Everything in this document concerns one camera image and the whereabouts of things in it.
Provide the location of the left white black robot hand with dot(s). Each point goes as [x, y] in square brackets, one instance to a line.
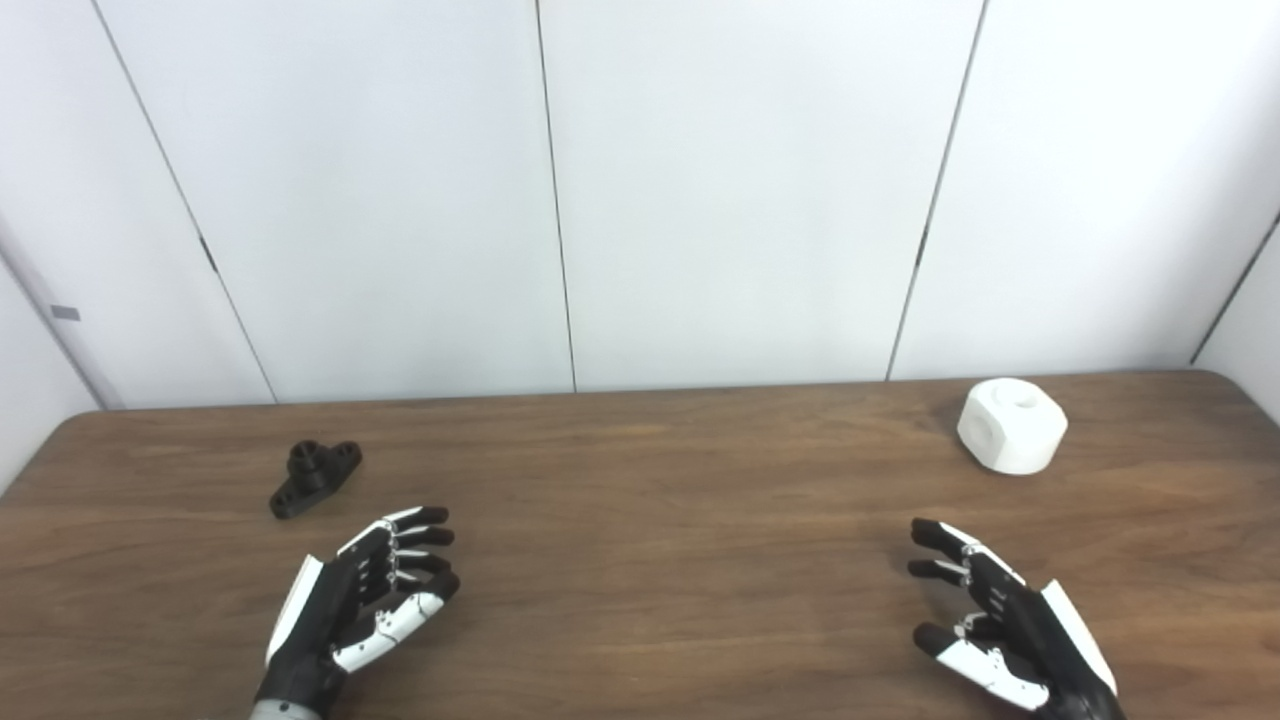
[335, 600]

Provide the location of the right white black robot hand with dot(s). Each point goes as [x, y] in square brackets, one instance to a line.
[1030, 630]

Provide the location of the black flanged holder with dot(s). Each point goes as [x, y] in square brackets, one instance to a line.
[312, 475]

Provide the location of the round white plastic piece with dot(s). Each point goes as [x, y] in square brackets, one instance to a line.
[1015, 430]

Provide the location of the small grey wall label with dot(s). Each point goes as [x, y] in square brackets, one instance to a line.
[65, 313]

